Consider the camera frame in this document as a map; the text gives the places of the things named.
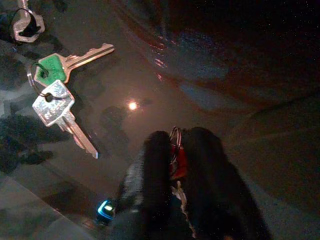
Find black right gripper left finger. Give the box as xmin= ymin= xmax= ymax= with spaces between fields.
xmin=109 ymin=130 xmax=193 ymax=240

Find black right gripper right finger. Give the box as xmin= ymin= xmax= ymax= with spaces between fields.
xmin=180 ymin=126 xmax=273 ymax=240

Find red key with ring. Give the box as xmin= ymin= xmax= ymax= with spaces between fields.
xmin=168 ymin=126 xmax=189 ymax=181

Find plain silver key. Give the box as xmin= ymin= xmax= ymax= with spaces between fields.
xmin=31 ymin=79 xmax=100 ymax=160

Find green capped silver key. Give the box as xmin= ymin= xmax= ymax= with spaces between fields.
xmin=33 ymin=43 xmax=116 ymax=88

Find silver key with black loop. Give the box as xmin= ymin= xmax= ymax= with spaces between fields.
xmin=10 ymin=0 xmax=46 ymax=44

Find silver key ring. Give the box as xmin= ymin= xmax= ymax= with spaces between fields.
xmin=26 ymin=61 xmax=51 ymax=99

